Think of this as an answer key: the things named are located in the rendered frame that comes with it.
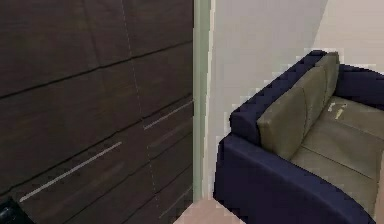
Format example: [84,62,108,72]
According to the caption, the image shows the dark brown wooden cupboard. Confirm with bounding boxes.
[0,0,195,224]

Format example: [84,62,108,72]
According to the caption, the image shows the navy sofa with olive cushions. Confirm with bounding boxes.
[213,49,384,224]

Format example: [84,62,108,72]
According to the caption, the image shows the small black object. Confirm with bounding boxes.
[0,197,34,224]

